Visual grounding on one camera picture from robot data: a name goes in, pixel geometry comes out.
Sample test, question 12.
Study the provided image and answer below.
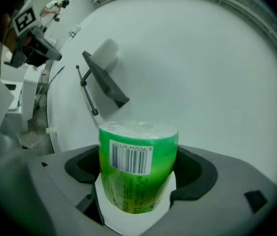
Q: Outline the black wall shelf holder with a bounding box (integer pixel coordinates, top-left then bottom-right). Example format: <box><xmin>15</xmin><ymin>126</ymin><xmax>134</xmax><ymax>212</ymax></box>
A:
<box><xmin>75</xmin><ymin>50</ymin><xmax>130</xmax><ymax>117</ymax></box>

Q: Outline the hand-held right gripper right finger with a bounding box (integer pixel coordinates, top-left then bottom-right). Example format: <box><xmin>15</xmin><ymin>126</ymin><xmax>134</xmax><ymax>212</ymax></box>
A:
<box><xmin>138</xmin><ymin>144</ymin><xmax>277</xmax><ymax>236</ymax></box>

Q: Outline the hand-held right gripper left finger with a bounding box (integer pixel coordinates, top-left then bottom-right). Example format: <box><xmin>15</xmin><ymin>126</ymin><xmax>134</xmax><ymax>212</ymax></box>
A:
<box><xmin>27</xmin><ymin>144</ymin><xmax>119</xmax><ymax>236</ymax></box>

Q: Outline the person's left forearm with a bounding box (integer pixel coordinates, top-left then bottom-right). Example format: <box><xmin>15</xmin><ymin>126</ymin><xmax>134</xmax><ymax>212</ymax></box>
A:
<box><xmin>0</xmin><ymin>13</ymin><xmax>18</xmax><ymax>56</ymax></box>

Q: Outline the white wall bracket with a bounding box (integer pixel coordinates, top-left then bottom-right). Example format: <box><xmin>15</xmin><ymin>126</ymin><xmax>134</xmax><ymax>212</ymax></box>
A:
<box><xmin>68</xmin><ymin>26</ymin><xmax>82</xmax><ymax>38</ymax></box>

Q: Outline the thin black rod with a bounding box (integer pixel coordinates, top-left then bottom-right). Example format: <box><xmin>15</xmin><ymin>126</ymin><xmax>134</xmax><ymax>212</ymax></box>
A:
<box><xmin>39</xmin><ymin>66</ymin><xmax>65</xmax><ymax>100</ymax></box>

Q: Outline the white toilet paper roll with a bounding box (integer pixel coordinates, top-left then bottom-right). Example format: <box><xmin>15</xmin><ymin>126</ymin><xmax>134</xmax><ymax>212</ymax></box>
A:
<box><xmin>91</xmin><ymin>38</ymin><xmax>119</xmax><ymax>70</ymax></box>

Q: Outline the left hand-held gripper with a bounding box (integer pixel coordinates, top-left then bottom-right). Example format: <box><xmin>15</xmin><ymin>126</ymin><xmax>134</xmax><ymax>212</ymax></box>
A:
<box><xmin>9</xmin><ymin>5</ymin><xmax>63</xmax><ymax>69</ymax></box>

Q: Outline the green toilet paper roll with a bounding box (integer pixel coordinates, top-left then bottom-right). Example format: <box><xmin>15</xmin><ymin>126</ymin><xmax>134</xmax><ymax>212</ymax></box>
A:
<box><xmin>98</xmin><ymin>120</ymin><xmax>180</xmax><ymax>215</ymax></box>

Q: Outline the white toilet with tank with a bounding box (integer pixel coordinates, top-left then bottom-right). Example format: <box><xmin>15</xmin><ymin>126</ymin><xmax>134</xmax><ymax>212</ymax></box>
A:
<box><xmin>0</xmin><ymin>62</ymin><xmax>40</xmax><ymax>132</ymax></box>

